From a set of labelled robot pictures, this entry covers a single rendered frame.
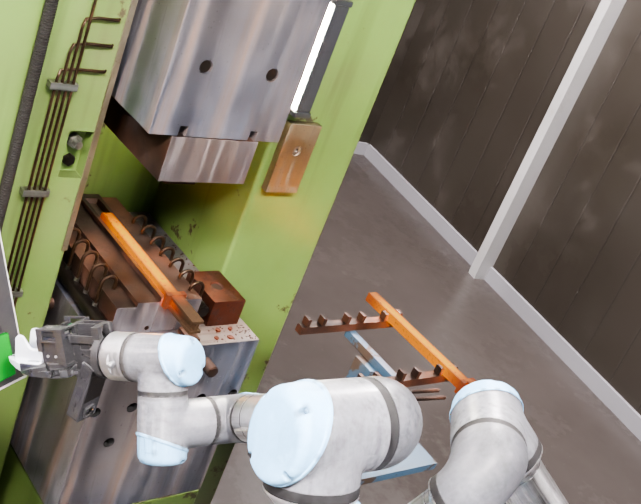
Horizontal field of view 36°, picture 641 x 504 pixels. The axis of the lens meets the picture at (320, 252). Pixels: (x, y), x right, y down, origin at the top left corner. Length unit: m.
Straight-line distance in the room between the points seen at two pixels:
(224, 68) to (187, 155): 0.18
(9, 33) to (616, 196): 3.49
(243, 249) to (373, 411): 1.17
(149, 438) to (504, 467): 0.52
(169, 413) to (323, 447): 0.41
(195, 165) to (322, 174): 0.49
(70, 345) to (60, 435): 0.62
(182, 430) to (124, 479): 0.79
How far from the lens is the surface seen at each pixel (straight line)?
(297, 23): 1.89
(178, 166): 1.90
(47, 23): 1.79
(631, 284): 4.72
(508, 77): 5.46
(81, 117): 1.93
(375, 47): 2.24
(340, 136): 2.30
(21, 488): 2.41
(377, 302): 2.43
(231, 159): 1.95
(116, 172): 2.47
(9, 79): 1.84
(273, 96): 1.94
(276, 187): 2.23
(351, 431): 1.17
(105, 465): 2.23
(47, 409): 2.25
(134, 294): 2.07
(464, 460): 1.51
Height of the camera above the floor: 2.05
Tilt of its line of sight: 25 degrees down
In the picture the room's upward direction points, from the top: 22 degrees clockwise
